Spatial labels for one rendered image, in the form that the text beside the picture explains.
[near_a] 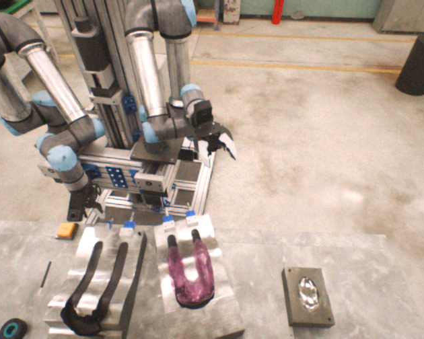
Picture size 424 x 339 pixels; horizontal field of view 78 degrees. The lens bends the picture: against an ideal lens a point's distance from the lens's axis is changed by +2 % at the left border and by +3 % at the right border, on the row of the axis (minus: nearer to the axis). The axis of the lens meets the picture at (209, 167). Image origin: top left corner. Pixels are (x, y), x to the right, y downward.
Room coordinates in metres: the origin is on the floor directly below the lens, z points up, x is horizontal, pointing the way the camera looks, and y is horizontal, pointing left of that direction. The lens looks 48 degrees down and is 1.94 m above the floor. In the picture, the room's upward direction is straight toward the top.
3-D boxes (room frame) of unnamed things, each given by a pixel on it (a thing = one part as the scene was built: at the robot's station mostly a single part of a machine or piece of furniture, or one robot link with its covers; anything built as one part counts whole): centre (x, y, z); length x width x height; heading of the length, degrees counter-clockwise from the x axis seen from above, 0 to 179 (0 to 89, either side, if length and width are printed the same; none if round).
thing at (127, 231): (0.59, 0.36, 0.89); 0.13 x 0.05 x 0.05; 178
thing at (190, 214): (0.67, 0.09, 0.86); 0.13 x 0.05 x 0.05; 15
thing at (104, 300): (0.34, 0.42, 0.92); 0.35 x 0.16 x 0.09; 178
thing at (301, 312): (0.31, -0.38, 0.84); 0.20 x 0.15 x 0.07; 178
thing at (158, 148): (0.97, 0.25, 1.09); 0.15 x 0.15 x 0.10
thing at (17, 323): (0.20, 0.72, 0.82); 0.08 x 0.08 x 0.04
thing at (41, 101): (1.04, 0.75, 1.20); 0.13 x 0.12 x 0.14; 135
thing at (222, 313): (0.40, 0.07, 0.86); 0.50 x 0.26 x 0.11; 15
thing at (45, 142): (0.66, 0.52, 1.31); 0.11 x 0.11 x 0.08; 45
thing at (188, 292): (0.40, 0.07, 0.90); 0.26 x 0.18 x 0.08; 15
